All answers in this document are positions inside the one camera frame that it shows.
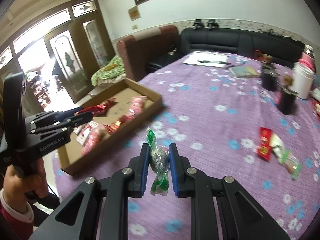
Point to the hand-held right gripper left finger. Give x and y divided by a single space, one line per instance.
145 170

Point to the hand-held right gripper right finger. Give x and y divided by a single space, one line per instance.
173 170

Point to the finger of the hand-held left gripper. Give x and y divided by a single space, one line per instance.
80 120
70 113

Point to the white and red snack packet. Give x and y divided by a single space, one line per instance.
83 130

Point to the green-wrapped dark egg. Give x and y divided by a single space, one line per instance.
158 158

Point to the maroon foil snack packet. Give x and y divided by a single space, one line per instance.
100 108

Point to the pink cartoon snack packet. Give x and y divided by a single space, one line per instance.
137 106
96 140

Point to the small red snack packet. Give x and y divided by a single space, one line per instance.
121 125
265 142

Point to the cardboard box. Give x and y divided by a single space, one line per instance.
147 97

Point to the person's left forearm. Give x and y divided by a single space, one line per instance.
12 225

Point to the person's left hand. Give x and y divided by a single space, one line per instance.
17 190

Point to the wooden glass door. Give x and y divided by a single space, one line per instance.
87 85

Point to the purple floral tablecloth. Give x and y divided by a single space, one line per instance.
212 130

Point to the green patterned blanket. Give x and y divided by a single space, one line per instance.
110 72

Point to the brown armchair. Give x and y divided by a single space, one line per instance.
140 55

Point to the white and green snack packet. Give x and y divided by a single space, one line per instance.
278 145

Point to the black pen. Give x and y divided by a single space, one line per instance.
211 61

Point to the white paper sheets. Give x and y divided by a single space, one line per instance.
207 56

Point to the green-wrapped brown biscuit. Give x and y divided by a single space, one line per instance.
292 165

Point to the thin yellowish book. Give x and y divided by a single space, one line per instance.
243 72

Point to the black leather sofa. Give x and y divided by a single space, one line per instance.
225 40

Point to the spare black gripper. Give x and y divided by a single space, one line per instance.
198 24
213 23

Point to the white pink thermos jar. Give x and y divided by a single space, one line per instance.
302 82

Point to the red foil bag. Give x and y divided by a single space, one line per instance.
317 107

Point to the pink thermos with steel lid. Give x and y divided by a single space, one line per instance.
308 57

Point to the yellow wall plaque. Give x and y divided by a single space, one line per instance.
134 13

